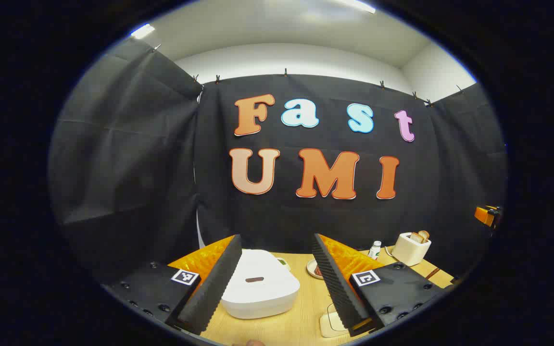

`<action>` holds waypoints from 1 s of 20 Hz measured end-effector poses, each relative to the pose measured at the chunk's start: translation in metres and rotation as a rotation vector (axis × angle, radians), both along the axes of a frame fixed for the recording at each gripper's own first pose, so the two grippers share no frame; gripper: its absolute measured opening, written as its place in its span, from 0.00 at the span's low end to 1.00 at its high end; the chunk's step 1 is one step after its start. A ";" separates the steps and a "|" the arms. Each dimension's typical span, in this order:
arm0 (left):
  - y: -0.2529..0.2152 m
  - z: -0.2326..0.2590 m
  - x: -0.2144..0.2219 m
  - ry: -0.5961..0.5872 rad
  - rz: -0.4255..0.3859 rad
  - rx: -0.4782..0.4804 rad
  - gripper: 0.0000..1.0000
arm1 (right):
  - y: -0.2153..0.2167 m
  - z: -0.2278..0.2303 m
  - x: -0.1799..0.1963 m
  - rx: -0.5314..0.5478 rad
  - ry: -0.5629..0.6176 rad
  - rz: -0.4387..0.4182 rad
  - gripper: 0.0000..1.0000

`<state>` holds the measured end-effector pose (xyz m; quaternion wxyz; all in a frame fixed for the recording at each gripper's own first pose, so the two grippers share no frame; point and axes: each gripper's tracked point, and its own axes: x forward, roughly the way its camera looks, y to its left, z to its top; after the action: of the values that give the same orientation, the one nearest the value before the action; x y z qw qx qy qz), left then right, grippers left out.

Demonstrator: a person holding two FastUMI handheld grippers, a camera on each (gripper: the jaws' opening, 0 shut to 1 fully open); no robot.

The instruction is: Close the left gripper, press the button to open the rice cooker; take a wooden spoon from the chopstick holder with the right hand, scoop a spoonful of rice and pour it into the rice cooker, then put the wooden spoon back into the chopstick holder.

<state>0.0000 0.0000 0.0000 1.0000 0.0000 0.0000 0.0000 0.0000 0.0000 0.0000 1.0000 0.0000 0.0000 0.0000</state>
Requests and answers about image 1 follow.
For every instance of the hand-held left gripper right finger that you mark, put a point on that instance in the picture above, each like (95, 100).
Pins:
(339, 288)

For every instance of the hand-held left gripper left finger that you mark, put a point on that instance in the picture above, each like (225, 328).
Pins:
(209, 288)

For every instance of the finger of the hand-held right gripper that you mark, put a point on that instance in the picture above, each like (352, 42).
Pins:
(484, 215)

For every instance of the white rice cooker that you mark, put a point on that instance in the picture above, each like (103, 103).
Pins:
(260, 288)

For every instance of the white round plate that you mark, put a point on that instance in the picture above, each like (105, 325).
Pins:
(313, 269)

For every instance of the white drink bottle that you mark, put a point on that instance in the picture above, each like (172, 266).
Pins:
(374, 251)

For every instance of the toasted bread slice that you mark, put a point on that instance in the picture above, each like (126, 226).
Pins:
(424, 235)
(416, 237)

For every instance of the white toaster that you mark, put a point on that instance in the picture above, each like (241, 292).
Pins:
(409, 251)

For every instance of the black backdrop cloth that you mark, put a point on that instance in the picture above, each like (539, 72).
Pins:
(161, 168)

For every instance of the ceiling light panel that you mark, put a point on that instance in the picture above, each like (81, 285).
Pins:
(142, 31)

